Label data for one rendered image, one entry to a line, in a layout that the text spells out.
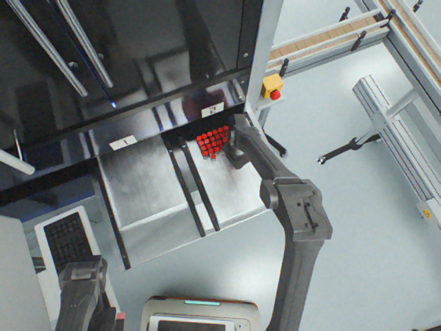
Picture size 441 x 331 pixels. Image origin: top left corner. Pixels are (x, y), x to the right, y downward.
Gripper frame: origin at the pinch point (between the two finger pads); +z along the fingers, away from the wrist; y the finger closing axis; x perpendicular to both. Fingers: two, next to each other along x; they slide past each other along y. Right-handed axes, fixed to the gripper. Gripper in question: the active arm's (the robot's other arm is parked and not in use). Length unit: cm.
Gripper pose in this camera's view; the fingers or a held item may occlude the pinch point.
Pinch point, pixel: (235, 161)
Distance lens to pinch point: 121.2
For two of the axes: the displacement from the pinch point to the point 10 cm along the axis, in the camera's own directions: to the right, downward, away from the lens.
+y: -6.1, -7.6, 2.4
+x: -7.9, 5.7, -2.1
